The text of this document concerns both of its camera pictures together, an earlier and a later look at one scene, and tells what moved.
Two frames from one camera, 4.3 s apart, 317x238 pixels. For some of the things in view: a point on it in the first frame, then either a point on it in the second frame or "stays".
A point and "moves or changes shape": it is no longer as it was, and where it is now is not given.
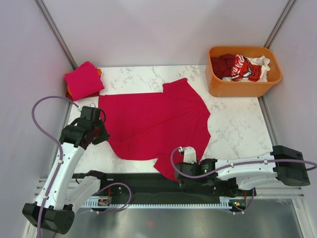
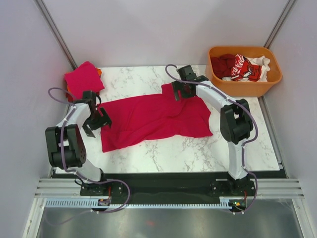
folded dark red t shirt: x=68 y=95 stays
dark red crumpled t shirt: x=222 y=66 stays
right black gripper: x=188 y=183 to x=177 y=87
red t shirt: x=156 y=126 moves or changes shape
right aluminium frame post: x=279 y=25 stays
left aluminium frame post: x=52 y=25 stays
